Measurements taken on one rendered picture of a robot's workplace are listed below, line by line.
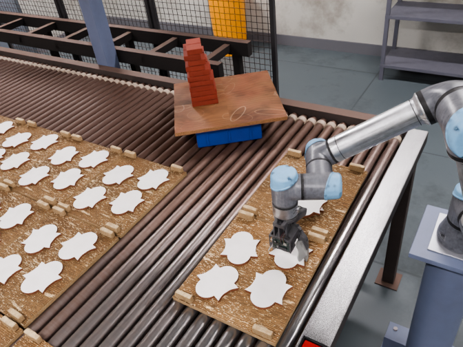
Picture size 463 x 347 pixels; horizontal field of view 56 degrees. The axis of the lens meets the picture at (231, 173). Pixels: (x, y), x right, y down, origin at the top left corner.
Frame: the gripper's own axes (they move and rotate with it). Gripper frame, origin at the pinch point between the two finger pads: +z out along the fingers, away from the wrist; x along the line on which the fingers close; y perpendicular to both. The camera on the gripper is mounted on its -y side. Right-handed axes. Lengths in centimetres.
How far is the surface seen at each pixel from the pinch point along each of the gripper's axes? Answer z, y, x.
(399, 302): 96, -66, 29
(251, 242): -0.5, 1.9, -13.4
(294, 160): 2, -48, -20
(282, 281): -0.8, 12.3, 2.7
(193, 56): -32, -60, -73
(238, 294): 0.2, 21.3, -7.6
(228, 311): 0.0, 27.9, -7.3
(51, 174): 1, 2, -115
